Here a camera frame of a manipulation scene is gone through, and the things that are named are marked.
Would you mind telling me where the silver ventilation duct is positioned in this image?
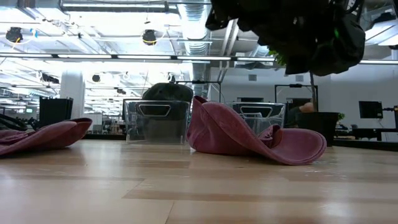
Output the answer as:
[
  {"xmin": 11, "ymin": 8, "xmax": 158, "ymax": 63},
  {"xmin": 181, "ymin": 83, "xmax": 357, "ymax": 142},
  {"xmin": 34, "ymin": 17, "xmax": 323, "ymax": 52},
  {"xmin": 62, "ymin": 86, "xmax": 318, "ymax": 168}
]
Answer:
[{"xmin": 177, "ymin": 0, "xmax": 214, "ymax": 98}]

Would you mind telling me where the person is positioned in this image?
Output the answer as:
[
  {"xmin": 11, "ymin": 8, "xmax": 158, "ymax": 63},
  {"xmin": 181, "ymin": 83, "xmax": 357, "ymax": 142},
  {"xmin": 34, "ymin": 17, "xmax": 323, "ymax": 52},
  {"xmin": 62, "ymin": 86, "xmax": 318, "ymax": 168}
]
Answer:
[{"xmin": 285, "ymin": 102, "xmax": 315, "ymax": 129}]

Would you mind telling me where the clear plastic bin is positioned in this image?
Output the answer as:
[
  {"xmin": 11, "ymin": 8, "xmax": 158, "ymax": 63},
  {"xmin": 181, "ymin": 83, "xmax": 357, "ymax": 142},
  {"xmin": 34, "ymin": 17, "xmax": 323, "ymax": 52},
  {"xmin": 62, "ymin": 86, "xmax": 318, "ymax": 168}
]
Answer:
[
  {"xmin": 123, "ymin": 99, "xmax": 192, "ymax": 145},
  {"xmin": 223, "ymin": 101, "xmax": 286, "ymax": 137}
]

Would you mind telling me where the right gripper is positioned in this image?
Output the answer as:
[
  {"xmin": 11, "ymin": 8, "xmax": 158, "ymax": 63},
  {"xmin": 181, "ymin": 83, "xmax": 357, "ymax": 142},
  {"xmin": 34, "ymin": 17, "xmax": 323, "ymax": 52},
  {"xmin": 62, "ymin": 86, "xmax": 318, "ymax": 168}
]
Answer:
[{"xmin": 205, "ymin": 0, "xmax": 312, "ymax": 40}]

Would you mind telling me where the black stand frame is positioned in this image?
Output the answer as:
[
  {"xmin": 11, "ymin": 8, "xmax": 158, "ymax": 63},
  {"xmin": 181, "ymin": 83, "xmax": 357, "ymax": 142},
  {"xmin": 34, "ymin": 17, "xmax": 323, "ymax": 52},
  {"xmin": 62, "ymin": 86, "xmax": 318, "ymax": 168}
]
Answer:
[
  {"xmin": 274, "ymin": 83, "xmax": 319, "ymax": 112},
  {"xmin": 175, "ymin": 80, "xmax": 223, "ymax": 103}
]

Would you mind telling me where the black monitor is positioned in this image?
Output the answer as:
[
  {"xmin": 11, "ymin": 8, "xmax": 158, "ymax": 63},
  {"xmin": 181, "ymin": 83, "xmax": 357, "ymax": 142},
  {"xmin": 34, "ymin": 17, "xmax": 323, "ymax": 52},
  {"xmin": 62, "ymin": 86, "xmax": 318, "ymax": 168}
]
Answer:
[{"xmin": 358, "ymin": 100, "xmax": 384, "ymax": 119}]

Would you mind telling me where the long ceiling strip light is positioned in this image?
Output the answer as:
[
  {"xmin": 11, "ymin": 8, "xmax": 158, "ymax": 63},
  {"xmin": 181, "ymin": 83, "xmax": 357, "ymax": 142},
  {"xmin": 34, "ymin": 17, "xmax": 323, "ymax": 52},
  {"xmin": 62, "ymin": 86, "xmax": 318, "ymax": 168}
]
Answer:
[{"xmin": 0, "ymin": 53, "xmax": 277, "ymax": 62}]

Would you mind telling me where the white round pillar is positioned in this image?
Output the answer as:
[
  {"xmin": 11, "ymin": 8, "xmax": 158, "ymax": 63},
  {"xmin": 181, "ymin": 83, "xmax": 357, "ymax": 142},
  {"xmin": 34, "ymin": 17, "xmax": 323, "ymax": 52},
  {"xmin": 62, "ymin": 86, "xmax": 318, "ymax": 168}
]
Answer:
[{"xmin": 59, "ymin": 70, "xmax": 86, "ymax": 125}]

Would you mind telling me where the maroon baseball cap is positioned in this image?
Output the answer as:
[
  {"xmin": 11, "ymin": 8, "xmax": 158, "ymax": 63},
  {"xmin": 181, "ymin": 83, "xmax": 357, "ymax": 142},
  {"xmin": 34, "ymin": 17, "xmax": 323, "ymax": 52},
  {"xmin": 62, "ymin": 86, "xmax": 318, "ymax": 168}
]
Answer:
[
  {"xmin": 186, "ymin": 95, "xmax": 328, "ymax": 166},
  {"xmin": 0, "ymin": 117, "xmax": 93, "ymax": 157}
]

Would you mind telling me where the green potted plant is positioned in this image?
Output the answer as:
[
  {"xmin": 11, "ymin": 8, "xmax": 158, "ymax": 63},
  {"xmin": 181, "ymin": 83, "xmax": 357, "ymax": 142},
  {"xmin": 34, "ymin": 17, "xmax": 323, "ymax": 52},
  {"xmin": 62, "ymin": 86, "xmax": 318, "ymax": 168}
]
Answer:
[{"xmin": 269, "ymin": 46, "xmax": 346, "ymax": 148}]

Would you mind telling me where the black cabinet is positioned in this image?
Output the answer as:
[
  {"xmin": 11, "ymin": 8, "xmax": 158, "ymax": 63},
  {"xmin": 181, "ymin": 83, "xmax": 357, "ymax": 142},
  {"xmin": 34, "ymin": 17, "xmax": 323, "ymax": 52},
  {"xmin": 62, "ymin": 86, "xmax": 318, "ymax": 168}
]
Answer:
[{"xmin": 38, "ymin": 96, "xmax": 74, "ymax": 128}]

